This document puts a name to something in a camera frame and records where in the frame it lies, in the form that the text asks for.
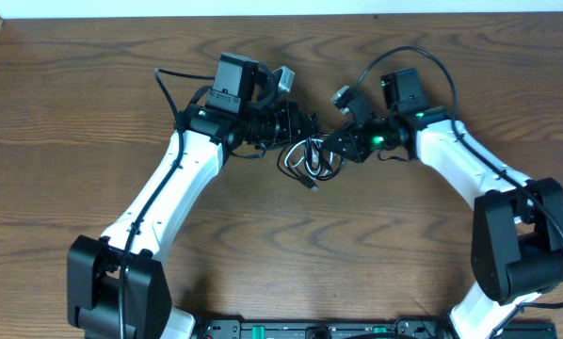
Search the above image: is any white usb cable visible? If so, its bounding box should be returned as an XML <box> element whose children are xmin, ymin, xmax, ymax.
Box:
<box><xmin>283</xmin><ymin>137</ymin><xmax>342</xmax><ymax>178</ymax></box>

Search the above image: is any black usb cable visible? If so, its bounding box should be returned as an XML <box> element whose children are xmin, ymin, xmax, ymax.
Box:
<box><xmin>276</xmin><ymin>110</ymin><xmax>346</xmax><ymax>192</ymax></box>

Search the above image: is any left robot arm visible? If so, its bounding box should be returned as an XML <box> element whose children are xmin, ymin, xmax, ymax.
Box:
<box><xmin>67</xmin><ymin>53</ymin><xmax>316</xmax><ymax>339</ymax></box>

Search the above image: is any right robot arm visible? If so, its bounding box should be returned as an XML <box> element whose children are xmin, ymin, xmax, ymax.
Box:
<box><xmin>323</xmin><ymin>69</ymin><xmax>563</xmax><ymax>338</ymax></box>

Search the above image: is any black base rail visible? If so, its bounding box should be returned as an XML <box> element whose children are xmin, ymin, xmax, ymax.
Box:
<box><xmin>186</xmin><ymin>318</ymin><xmax>558</xmax><ymax>339</ymax></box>

